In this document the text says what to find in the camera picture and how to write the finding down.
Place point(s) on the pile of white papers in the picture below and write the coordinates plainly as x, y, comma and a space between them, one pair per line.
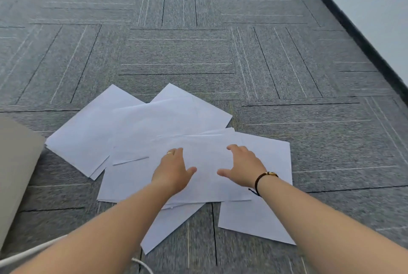
143, 124

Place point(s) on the person's right hand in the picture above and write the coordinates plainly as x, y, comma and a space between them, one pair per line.
247, 168

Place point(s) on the person's left forearm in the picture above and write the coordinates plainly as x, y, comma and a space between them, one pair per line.
95, 242

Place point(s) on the beige wooden desk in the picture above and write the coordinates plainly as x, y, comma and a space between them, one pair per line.
16, 172

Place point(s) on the person's left hand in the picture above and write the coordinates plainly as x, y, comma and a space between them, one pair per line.
172, 172

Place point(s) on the black baseboard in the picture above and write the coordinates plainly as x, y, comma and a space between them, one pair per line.
350, 27

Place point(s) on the person's right forearm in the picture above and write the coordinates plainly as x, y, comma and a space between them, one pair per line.
318, 229

